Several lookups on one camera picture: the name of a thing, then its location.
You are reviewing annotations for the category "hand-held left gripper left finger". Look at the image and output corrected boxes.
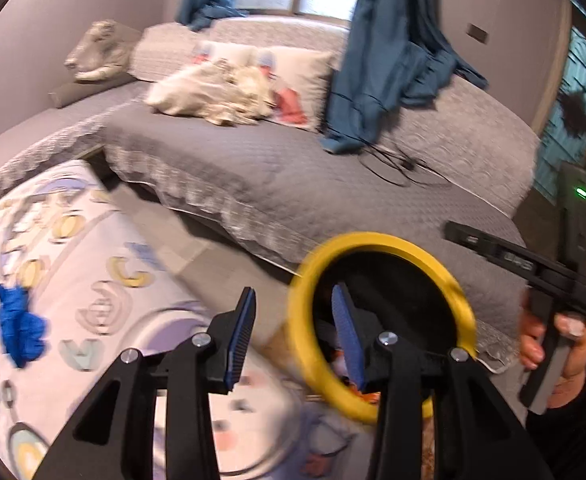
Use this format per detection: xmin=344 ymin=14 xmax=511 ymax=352
xmin=32 ymin=287 xmax=257 ymax=480

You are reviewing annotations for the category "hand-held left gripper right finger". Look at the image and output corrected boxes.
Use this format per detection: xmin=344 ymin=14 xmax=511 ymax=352
xmin=332 ymin=283 xmax=554 ymax=480

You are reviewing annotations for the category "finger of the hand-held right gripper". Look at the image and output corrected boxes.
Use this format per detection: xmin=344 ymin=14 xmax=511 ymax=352
xmin=445 ymin=220 xmax=564 ymax=286

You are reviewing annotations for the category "yellow rimmed black bin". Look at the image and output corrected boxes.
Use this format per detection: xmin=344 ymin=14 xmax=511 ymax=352
xmin=288 ymin=232 xmax=476 ymax=426

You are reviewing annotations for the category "person's right forearm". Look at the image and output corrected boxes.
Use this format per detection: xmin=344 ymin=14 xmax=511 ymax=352
xmin=523 ymin=375 xmax=586 ymax=480

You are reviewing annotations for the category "person's right hand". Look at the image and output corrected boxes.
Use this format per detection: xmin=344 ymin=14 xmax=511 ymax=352
xmin=519 ymin=301 xmax=586 ymax=411

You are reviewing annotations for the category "black tufted ornament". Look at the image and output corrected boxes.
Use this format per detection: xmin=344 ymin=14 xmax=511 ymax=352
xmin=560 ymin=87 xmax=586 ymax=136

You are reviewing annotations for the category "grey quilted sofa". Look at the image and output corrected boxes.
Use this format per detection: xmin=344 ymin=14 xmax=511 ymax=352
xmin=100 ymin=15 xmax=544 ymax=376

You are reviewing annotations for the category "cartoon printed blanket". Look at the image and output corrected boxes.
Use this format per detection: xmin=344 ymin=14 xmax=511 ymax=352
xmin=0 ymin=159 xmax=374 ymax=480

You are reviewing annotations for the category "crumpled blue glove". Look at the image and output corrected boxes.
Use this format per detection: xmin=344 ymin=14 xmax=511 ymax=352
xmin=0 ymin=282 xmax=51 ymax=368

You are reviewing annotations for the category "large baby print pillow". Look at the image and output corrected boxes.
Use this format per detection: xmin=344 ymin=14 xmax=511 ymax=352
xmin=255 ymin=47 xmax=340 ymax=132

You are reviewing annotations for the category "cream cloth pile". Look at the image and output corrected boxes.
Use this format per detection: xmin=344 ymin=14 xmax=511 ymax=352
xmin=146 ymin=59 xmax=280 ymax=128

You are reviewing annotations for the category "grey covered mattress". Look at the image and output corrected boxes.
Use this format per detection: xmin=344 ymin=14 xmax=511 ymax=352
xmin=0 ymin=80 xmax=149 ymax=206

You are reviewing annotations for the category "small baby print pillow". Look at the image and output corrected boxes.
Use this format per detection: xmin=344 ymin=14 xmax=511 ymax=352
xmin=193 ymin=42 xmax=260 ymax=68

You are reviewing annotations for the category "grey bolster pillow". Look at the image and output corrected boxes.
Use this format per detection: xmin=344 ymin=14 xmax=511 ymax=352
xmin=48 ymin=72 xmax=140 ymax=109

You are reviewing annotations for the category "white tiger plush toy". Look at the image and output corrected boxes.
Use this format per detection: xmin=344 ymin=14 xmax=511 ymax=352
xmin=64 ymin=20 xmax=134 ymax=82

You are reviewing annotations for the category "black cable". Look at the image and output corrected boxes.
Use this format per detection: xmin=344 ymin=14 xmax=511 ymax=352
xmin=325 ymin=80 xmax=454 ymax=189

